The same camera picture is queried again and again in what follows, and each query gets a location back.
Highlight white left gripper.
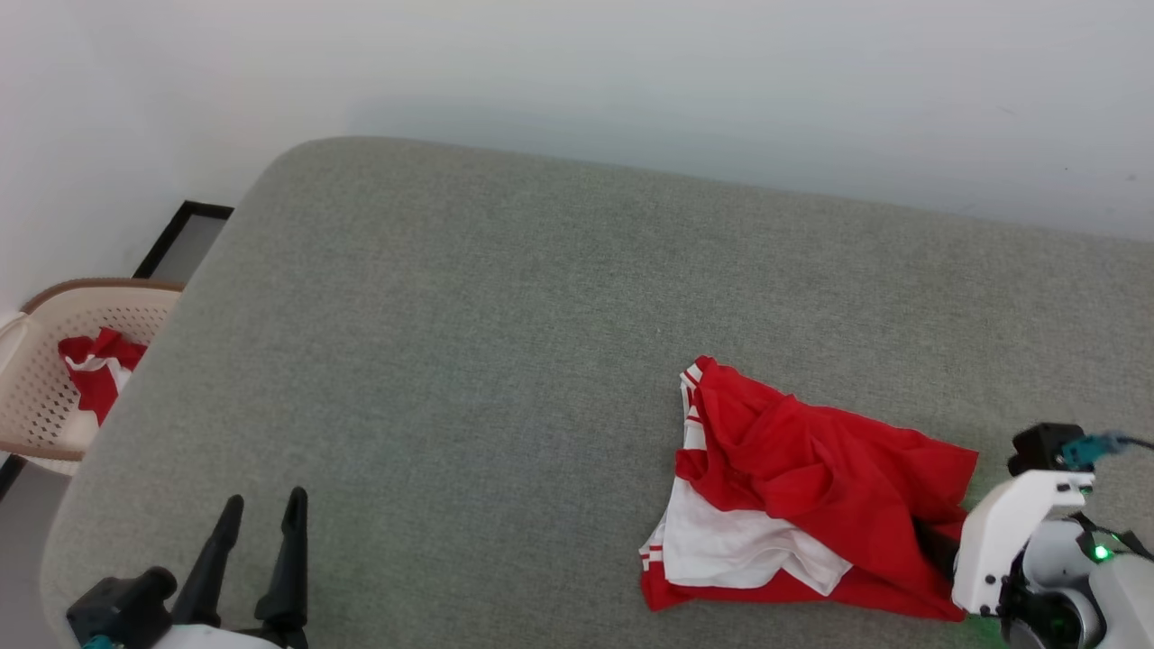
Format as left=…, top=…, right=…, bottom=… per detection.
left=149, top=487, right=310, bottom=649

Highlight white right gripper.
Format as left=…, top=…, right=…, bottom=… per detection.
left=914, top=470, right=1096, bottom=616

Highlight red and white jersey shirt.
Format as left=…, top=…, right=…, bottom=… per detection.
left=638, top=356, right=980, bottom=623

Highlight red white garment in basket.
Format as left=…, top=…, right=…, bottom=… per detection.
left=58, top=328, right=149, bottom=426

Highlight beige perforated laundry basket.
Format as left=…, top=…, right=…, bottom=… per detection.
left=0, top=278, right=187, bottom=478

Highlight grey fabric sofa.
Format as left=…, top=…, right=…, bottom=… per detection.
left=41, top=135, right=1154, bottom=649

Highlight teal right camera connector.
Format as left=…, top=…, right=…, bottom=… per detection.
left=1061, top=433, right=1132, bottom=471

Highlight black rectangular frame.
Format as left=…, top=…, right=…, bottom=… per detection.
left=133, top=200, right=234, bottom=281

